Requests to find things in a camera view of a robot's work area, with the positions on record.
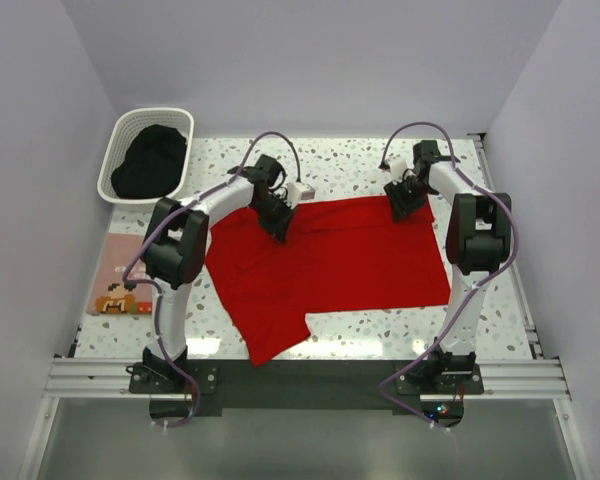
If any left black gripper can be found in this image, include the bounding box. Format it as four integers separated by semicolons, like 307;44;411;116
251;195;299;244

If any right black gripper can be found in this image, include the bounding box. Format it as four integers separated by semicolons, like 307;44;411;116
384;175;435;223

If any red t shirt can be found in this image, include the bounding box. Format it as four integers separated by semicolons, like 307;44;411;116
205;196;450;367

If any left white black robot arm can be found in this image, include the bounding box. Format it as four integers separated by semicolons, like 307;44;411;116
141;155;315;392

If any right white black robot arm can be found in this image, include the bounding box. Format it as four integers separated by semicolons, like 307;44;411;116
381;140;512;393

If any black garment in basket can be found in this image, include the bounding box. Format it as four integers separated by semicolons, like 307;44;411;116
111;124;187;200

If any white plastic laundry basket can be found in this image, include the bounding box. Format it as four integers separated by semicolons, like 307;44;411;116
97;107;195;209

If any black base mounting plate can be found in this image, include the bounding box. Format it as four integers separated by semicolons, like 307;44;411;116
126;359;485;425

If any folded pink t shirt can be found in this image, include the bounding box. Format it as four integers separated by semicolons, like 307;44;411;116
85;233;152;316

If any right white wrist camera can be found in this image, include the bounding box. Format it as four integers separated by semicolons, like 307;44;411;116
379;157;408;183

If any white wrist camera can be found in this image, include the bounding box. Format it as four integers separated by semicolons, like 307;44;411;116
379;157;408;183
285;181;316;209

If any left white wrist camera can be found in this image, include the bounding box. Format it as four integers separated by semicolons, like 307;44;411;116
285;181;316;209

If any aluminium right side rail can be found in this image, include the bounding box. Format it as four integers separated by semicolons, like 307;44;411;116
467;130;546;359

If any aluminium rail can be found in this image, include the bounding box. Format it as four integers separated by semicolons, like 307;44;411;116
43;358;571;400
467;130;546;359

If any aluminium front rail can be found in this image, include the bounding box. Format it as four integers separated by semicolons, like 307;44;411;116
43;358;571;400

